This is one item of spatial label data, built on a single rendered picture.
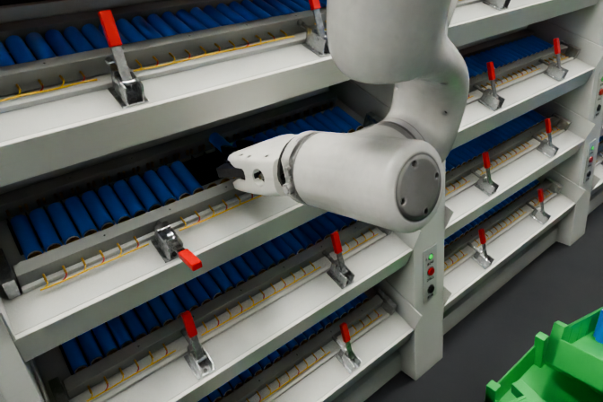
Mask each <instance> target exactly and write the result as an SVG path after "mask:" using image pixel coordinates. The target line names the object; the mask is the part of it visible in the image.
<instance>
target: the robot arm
mask: <svg viewBox="0 0 603 402"><path fill-rule="evenodd" d="M450 3H451V0H327V15H326V26H327V37H328V48H329V52H330V55H331V57H332V59H333V61H334V63H335V65H336V67H337V68H338V69H339V70H340V71H341V72H342V73H343V74H344V75H346V76H347V77H349V78H351V79H353V80H355V81H357V82H362V83H373V84H384V83H394V96H393V101H392V105H391V108H390V111H389V114H388V115H387V116H386V117H385V118H384V119H383V120H382V121H380V122H379V123H377V124H376V125H374V126H372V127H368V128H366V129H364V130H361V131H357V132H353V133H333V132H323V131H305V132H302V133H300V134H298V135H293V134H287V135H280V136H277V137H274V138H271V139H268V140H266V141H258V142H255V143H253V141H248V140H241V139H240V140H237V141H236V145H237V147H234V146H229V145H222V146H221V150H222V153H221V159H222V162H223V165H221V166H219V167H217V168H216V170H217V174H218V177H219V178H241V179H237V180H235V181H234V182H232V183H233V186H234V187H235V188H236V189H238V190H240V191H243V192H247V193H251V194H256V195H262V196H273V197H283V196H289V197H290V198H291V199H292V200H294V201H296V202H298V203H301V204H304V205H309V206H312V207H315V208H318V209H321V210H325V211H328V212H330V213H334V214H340V215H342V216H346V217H349V218H352V219H355V220H358V221H362V222H365V223H370V224H373V225H377V226H379V227H382V228H386V229H389V230H392V231H395V232H402V233H411V232H416V231H418V230H420V229H422V228H423V227H425V225H426V224H428V223H429V222H430V221H431V219H432V218H433V216H434V215H435V213H436V211H437V209H438V207H439V205H440V202H441V198H442V193H443V188H444V171H443V166H442V163H443V162H444V160H445V159H446V158H447V156H448V155H449V153H450V150H451V148H452V146H453V144H454V142H455V139H456V137H457V134H458V131H459V127H460V124H461V121H462V118H463V115H464V112H465V108H466V105H467V101H468V92H469V74H468V67H467V64H466V62H465V60H464V58H463V56H462V55H461V54H460V53H459V51H458V50H457V48H456V47H455V46H454V45H453V43H452V42H451V41H450V40H449V39H448V37H447V35H446V34H445V26H446V21H447V17H448V13H449V9H450Z"/></svg>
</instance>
